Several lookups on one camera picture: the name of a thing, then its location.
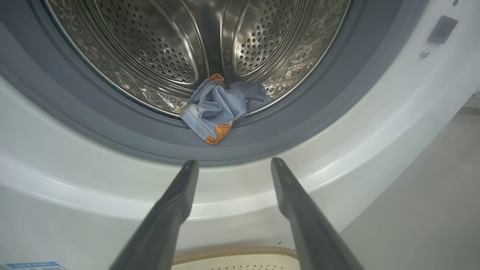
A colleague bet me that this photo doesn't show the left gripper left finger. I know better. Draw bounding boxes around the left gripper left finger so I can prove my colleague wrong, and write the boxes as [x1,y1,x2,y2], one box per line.
[109,160,199,270]

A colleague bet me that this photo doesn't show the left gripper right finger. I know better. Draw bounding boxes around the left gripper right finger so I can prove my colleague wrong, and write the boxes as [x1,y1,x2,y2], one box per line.
[271,157,364,270]

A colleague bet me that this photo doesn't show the blue orange patterned garment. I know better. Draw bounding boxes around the blue orange patterned garment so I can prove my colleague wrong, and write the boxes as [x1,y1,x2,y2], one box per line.
[179,73,274,145]

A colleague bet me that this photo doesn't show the white front-load washing machine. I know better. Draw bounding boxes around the white front-load washing machine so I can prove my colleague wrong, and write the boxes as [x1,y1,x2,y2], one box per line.
[0,0,480,270]

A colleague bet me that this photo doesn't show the cream perforated laundry basket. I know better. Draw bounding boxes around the cream perforated laundry basket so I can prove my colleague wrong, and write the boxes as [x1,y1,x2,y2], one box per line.
[172,246,300,270]

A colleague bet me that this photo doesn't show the blue white energy label sticker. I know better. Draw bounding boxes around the blue white energy label sticker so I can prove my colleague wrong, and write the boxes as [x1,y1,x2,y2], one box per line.
[6,261,66,270]

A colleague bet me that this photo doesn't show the perforated stainless steel drum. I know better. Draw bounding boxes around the perforated stainless steel drum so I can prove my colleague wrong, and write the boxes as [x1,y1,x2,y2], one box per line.
[45,0,351,117]

